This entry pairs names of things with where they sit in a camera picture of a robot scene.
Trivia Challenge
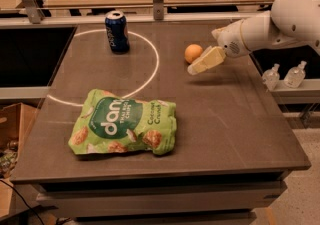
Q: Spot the grey metal bracket left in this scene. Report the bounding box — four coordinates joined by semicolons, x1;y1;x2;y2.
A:
21;0;44;24

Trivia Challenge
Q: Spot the green rice chip bag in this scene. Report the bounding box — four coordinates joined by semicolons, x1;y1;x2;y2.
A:
68;89;177;155

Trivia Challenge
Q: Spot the clear sanitizer bottle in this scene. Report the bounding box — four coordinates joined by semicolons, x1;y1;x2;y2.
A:
262;63;280;91
284;61;307;88

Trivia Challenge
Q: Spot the blue pepsi can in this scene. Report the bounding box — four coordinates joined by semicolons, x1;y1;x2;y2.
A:
105;10;130;54

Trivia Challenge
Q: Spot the orange fruit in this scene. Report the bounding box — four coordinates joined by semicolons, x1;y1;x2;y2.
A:
184;44;203;64

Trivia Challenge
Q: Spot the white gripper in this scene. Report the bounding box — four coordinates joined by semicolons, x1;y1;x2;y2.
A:
187;20;250;75

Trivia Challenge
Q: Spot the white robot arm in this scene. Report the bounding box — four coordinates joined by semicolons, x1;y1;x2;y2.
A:
187;0;320;75

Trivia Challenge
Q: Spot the black floor cable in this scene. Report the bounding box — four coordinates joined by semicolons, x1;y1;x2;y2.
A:
0;178;46;225

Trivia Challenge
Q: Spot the cardboard box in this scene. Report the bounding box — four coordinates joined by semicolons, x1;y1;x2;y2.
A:
0;103;38;178

